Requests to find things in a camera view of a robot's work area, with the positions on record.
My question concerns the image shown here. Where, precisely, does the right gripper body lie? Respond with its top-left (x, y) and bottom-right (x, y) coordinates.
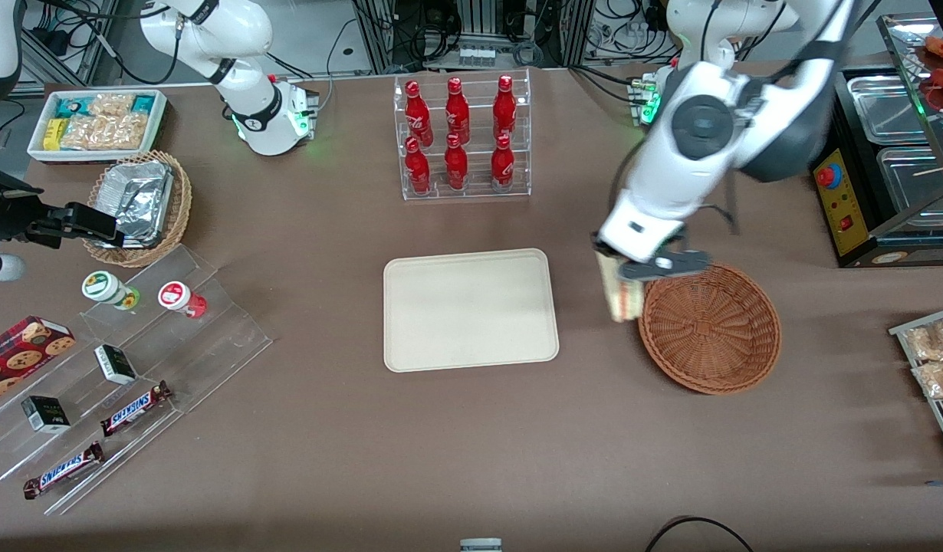
top-left (0, 192), bottom-right (32, 245)

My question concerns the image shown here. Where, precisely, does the triangular sandwich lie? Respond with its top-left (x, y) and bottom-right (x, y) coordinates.
top-left (596, 251), bottom-right (646, 324)

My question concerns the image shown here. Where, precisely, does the oval tan wicker basket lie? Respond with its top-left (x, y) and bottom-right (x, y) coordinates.
top-left (83, 150), bottom-right (193, 268)

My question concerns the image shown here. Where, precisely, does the round brown wicker basket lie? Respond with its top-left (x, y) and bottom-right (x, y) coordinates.
top-left (637, 262), bottom-right (783, 396)

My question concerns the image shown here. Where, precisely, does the cream rectangular tray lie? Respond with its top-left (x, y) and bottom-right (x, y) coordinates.
top-left (383, 248), bottom-right (560, 373)

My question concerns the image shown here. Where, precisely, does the green lid white cup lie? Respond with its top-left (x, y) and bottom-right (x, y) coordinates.
top-left (81, 271), bottom-right (141, 311)

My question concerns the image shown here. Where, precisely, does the large clear cracker bag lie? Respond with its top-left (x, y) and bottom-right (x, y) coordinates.
top-left (61, 113), bottom-right (150, 151)

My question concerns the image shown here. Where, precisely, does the red lid white cup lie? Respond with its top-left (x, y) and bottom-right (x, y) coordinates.
top-left (158, 281), bottom-right (208, 320)

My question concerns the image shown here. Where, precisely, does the white snack bin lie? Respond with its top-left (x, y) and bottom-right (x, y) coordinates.
top-left (27, 89), bottom-right (169, 164)

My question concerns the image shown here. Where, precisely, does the small clear cracker bag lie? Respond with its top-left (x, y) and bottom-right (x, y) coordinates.
top-left (88, 94), bottom-right (137, 117)

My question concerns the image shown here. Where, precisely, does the red cookie box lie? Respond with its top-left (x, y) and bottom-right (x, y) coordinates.
top-left (0, 316), bottom-right (77, 408)

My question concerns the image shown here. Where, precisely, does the red cola bottle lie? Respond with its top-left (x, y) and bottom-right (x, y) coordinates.
top-left (405, 80), bottom-right (434, 148)
top-left (405, 136), bottom-right (432, 195)
top-left (445, 133), bottom-right (470, 191)
top-left (445, 77), bottom-right (471, 145)
top-left (491, 134), bottom-right (516, 192)
top-left (493, 74), bottom-right (518, 141)

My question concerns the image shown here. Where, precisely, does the clear acrylic bottle rack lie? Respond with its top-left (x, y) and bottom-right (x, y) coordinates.
top-left (393, 68), bottom-right (533, 202)

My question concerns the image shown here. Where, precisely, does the small black carton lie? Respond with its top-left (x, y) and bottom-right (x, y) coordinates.
top-left (94, 345), bottom-right (138, 386)
top-left (21, 396), bottom-right (71, 435)

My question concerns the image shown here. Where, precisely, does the clear acrylic stepped display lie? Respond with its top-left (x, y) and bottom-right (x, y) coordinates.
top-left (0, 244), bottom-right (274, 516)

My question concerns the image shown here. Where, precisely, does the brown Snickers bar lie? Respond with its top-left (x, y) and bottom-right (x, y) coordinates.
top-left (23, 442), bottom-right (105, 501)
top-left (100, 381), bottom-right (173, 438)

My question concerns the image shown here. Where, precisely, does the black food warmer cabinet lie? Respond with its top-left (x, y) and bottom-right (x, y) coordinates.
top-left (813, 11), bottom-right (943, 269)

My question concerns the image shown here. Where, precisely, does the stainless steel pan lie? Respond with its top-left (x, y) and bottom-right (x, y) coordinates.
top-left (847, 75), bottom-right (933, 146)
top-left (876, 146), bottom-right (943, 220)

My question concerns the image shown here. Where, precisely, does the grey metal snack rack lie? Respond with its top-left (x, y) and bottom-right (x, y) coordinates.
top-left (889, 305), bottom-right (943, 469)

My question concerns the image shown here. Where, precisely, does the clear bag of crackers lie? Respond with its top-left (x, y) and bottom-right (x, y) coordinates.
top-left (912, 359), bottom-right (943, 400)
top-left (903, 318), bottom-right (943, 362)

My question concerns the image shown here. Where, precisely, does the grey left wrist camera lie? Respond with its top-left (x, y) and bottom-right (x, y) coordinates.
top-left (649, 249), bottom-right (712, 278)

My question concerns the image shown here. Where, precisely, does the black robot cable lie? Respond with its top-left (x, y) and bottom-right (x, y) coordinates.
top-left (38, 0), bottom-right (183, 86)

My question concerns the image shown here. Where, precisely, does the black looped cable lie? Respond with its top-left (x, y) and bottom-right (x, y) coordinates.
top-left (644, 516), bottom-right (757, 552)

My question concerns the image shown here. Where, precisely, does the aluminium equipment frame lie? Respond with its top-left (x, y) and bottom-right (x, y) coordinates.
top-left (351, 0), bottom-right (596, 74)

